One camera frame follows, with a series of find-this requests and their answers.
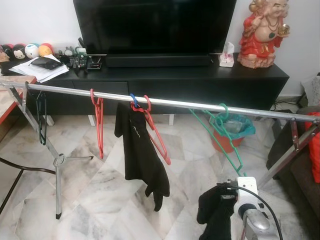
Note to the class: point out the blue plastic hanger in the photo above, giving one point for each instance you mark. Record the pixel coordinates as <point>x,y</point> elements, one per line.
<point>132,100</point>

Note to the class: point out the teal bin liner bag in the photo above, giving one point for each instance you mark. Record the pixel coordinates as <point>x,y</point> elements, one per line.
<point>240,125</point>

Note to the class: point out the orange plastic bin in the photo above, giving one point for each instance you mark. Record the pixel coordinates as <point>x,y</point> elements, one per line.
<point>225,142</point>

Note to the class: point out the red plastic hanger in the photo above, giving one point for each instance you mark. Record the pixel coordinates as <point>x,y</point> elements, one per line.
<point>100,130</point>
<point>157,136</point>

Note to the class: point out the white paper stack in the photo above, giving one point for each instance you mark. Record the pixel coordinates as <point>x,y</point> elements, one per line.
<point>30,72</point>

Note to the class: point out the red laughing buddha figurine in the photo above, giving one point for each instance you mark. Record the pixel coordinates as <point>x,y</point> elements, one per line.
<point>262,35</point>

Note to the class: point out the black soundbar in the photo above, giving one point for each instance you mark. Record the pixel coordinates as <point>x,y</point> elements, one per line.
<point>157,61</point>

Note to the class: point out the red square cushion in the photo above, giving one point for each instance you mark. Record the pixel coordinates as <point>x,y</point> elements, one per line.
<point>315,145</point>

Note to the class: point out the dark grey fabric sofa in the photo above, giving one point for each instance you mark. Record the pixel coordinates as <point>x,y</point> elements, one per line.
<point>300,175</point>

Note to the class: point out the black flat television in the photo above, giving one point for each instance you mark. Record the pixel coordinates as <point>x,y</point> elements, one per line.
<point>155,25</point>

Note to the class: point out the black television cabinet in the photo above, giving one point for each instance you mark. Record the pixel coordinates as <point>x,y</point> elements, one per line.
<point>200,87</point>

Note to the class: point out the thin black hanger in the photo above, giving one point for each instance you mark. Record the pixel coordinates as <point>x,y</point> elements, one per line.
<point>37,107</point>

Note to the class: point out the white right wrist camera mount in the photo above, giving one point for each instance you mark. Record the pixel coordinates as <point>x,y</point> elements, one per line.
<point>246,190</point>

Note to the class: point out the silver metal clothes rack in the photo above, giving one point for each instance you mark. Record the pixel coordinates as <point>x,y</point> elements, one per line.
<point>175,103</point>

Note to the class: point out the white tissue box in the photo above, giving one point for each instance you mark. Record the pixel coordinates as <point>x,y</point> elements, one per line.
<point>226,57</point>

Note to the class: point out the black shirt with green logo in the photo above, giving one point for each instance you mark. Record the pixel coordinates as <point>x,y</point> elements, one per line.
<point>215,215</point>

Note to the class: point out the small grey figurine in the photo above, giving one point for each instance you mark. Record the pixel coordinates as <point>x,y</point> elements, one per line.
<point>68,50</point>

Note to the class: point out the green plastic hanger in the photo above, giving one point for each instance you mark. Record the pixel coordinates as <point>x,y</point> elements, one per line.
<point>226,114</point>

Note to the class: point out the orange round toy head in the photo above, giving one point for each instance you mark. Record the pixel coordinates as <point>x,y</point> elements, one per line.
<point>46,49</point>

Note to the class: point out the black flat pouch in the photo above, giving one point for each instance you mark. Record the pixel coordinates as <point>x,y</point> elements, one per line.
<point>45,62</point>

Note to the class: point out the black shirt small white print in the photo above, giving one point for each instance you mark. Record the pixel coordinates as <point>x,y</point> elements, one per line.
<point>142,155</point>

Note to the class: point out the white lace covered side table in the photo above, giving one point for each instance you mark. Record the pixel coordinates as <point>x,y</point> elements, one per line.
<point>312,90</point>

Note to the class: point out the white teal round toy head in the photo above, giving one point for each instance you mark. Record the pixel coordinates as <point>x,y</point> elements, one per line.
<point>31,50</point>

